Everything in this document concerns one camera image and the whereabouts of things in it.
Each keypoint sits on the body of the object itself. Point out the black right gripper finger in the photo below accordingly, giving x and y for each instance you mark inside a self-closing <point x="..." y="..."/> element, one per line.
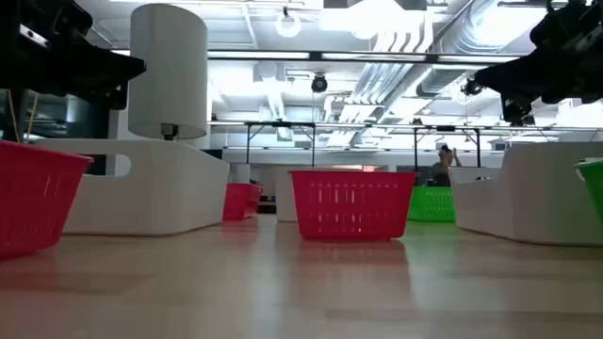
<point x="513" y="75"/>
<point x="518" y="110"/>

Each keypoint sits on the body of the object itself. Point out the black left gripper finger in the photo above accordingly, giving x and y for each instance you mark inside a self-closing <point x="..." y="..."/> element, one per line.
<point x="118" y="70"/>
<point x="113" y="99"/>

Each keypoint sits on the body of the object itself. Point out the green slotted plastic basket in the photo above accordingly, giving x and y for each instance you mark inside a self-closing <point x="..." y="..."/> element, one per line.
<point x="592" y="188"/>
<point x="431" y="205"/>

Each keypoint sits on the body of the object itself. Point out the red slotted plastic basket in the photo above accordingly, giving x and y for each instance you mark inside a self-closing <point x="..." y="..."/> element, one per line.
<point x="33" y="198"/>
<point x="353" y="207"/>
<point x="240" y="202"/>

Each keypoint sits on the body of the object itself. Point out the black ceiling spotlight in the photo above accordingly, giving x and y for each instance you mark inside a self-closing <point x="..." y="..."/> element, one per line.
<point x="471" y="87"/>
<point x="319" y="84"/>

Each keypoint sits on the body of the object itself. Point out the white cylindrical lamp shade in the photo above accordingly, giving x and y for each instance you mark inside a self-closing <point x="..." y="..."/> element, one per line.
<point x="167" y="70"/>

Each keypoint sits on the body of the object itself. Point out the person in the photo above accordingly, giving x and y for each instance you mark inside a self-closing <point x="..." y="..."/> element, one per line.
<point x="441" y="172"/>

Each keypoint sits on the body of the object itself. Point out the black overhead frame bar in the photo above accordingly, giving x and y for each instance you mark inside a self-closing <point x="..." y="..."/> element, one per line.
<point x="377" y="57"/>

